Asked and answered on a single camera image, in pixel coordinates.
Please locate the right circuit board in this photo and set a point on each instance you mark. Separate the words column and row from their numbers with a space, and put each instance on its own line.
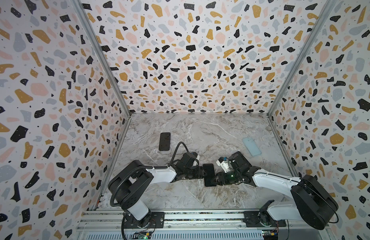
column 270, row 235

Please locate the corner aluminium post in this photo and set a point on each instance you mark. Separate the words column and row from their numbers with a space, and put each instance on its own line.
column 77, row 5
column 324, row 14

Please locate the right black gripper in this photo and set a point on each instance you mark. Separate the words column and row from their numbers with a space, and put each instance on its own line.
column 219, row 177

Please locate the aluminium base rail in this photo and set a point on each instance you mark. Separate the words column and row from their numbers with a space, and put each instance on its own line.
column 193, row 225

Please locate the light blue phone case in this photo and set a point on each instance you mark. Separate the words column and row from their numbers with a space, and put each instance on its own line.
column 252, row 147

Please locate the black phone case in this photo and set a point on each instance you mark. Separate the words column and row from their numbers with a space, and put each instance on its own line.
column 165, row 142

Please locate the left corner aluminium post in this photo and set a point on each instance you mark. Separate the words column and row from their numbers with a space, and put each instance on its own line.
column 77, row 5

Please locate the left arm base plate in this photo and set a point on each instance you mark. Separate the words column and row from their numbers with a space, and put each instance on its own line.
column 153, row 220

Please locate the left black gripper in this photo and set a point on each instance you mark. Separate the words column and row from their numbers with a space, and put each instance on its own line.
column 198, row 173

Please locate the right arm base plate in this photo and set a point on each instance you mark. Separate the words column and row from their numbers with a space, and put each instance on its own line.
column 257, row 219

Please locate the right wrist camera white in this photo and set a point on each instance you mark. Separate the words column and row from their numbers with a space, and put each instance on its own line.
column 224, row 163

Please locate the right corner aluminium post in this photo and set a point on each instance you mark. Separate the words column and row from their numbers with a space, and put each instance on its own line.
column 324, row 14

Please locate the left green circuit board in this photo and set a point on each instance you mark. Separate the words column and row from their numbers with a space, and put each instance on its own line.
column 141, row 236

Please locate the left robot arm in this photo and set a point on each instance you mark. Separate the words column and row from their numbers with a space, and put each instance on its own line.
column 128, row 186

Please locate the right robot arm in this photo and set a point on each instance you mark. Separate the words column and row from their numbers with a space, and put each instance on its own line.
column 307, row 200

